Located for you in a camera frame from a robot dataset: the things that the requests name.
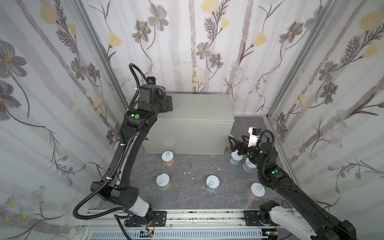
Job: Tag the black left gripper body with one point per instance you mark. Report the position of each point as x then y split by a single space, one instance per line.
168 103

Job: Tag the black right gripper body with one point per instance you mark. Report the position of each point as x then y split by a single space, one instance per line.
241 147

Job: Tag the pale blue label can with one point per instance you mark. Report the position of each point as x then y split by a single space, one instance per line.
235 158

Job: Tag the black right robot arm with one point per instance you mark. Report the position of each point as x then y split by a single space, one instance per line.
316 223

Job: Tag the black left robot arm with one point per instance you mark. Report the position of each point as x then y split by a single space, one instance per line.
114 185

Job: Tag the teal label can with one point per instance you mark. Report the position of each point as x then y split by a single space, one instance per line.
249 167

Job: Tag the grey metal cabinet box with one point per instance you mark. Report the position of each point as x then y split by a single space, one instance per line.
199 124

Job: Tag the light blue label can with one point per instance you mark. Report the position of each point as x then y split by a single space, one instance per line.
212 183

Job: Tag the pink label can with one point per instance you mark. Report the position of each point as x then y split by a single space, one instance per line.
256 191

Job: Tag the orange label can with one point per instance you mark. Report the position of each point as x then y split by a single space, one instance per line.
168 158

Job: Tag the green label can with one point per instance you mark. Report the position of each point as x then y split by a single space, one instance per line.
163 181

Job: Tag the white slotted cable duct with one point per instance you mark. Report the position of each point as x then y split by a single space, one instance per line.
197 234

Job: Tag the aluminium corner frame left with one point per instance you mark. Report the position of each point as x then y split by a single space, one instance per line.
99 50

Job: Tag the aluminium corner frame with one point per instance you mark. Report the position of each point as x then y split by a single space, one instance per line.
305 51
99 50

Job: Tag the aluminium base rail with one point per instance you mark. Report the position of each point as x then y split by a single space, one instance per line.
183 219

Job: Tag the aluminium corner frame right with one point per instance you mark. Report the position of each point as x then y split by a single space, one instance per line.
305 51

